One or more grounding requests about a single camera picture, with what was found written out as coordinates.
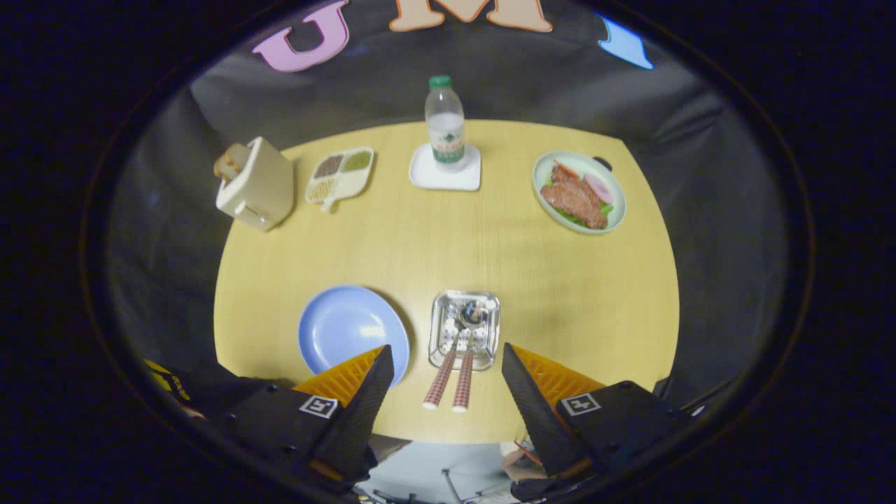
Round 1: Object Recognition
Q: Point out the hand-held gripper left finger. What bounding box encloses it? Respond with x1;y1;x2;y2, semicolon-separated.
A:
183;344;396;495

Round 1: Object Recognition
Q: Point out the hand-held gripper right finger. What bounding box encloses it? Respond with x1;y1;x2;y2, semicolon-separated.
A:
501;343;701;492

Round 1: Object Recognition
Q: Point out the spoon with red checked handle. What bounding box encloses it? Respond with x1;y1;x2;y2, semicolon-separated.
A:
452;301;488;412

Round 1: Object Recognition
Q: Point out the fork with red checked handle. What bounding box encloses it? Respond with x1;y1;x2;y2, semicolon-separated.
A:
423;311;464;410

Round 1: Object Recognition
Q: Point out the blue round plate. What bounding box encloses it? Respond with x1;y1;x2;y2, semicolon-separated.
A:
298;285;411;388

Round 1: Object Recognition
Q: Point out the clear plastic square container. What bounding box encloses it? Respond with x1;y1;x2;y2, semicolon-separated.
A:
428;290;501;372

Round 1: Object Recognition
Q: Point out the brown grilled steak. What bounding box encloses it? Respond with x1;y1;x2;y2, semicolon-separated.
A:
540;168;608;230

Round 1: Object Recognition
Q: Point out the pale green oval plate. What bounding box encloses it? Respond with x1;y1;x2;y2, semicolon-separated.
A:
532;151;627;235

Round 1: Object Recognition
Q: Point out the white divided spice dish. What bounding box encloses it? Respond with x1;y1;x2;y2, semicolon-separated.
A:
305;146;375;213

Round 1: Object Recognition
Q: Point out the pink ham slice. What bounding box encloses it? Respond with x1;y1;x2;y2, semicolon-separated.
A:
583;174;615;205

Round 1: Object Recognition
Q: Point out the white square coaster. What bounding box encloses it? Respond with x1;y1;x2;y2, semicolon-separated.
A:
409;143;482;192

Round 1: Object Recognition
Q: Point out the cream toaster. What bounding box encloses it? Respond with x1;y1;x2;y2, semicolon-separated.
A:
216;136;295;232

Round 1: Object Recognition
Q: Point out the clear green-capped water bottle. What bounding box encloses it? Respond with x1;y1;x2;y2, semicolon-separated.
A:
425;75;467;173

